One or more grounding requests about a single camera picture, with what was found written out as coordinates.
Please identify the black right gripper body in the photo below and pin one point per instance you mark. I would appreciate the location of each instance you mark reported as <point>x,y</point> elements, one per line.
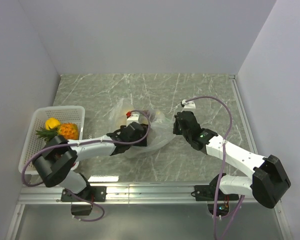
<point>177,130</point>

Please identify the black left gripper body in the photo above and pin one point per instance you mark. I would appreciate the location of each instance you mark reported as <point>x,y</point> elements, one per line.
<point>142,144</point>

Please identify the clear plastic bag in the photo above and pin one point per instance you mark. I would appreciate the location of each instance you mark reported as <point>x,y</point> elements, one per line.
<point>160,134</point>

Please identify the orange fruit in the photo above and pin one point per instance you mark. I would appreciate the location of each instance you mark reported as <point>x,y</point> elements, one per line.
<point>69,131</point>

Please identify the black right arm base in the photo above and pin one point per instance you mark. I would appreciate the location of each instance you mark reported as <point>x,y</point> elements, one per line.
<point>206,193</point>

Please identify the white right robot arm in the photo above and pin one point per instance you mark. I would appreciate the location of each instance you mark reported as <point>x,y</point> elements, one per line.
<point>264,178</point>

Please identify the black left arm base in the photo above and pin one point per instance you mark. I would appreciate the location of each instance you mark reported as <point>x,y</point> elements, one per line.
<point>83,203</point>

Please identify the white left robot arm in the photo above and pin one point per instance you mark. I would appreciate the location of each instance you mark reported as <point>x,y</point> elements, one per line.
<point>56,159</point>

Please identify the purple fruit in bag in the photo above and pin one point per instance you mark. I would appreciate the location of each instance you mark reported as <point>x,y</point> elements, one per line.
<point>151,115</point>

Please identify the white plastic basket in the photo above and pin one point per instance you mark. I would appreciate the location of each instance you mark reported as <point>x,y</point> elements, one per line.
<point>65,114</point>

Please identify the yellow bell pepper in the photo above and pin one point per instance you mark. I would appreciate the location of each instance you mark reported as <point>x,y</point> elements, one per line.
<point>52,123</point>

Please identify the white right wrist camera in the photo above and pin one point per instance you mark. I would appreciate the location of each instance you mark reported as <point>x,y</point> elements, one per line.
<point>188,105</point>

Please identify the aluminium side rail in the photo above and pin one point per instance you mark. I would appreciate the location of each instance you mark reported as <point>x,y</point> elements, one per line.
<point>243,115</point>

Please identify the aluminium mounting rail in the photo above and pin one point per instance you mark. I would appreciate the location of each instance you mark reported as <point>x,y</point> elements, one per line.
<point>118,193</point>

